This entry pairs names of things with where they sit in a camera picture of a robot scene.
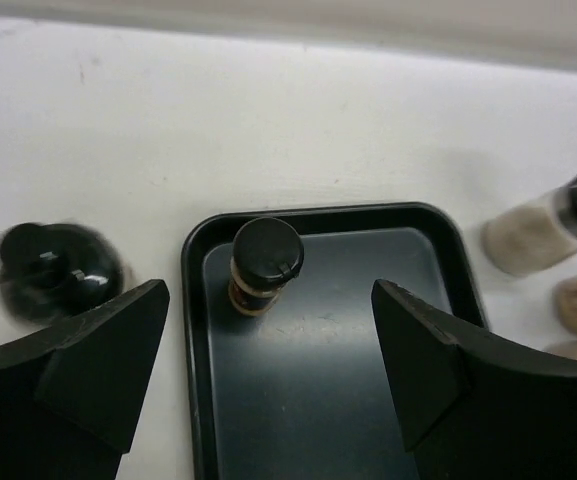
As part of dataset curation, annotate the small brown spice bottle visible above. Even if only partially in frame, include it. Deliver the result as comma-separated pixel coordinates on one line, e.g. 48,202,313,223
228,217,305,317

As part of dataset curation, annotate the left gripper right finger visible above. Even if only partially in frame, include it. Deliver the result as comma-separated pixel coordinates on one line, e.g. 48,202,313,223
371,280,577,479

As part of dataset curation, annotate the black top grinder bottle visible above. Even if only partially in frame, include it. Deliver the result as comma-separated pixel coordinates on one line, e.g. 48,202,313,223
0,222,135,326

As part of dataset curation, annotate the black cap pepper grinder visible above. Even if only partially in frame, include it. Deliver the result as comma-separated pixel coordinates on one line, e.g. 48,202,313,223
481,176,577,277

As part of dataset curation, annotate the black rectangular tray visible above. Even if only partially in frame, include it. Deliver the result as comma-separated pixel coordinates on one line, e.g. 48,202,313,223
181,203,486,479

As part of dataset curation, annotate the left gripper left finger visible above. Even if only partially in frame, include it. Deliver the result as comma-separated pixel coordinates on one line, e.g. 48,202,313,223
0,279,170,479

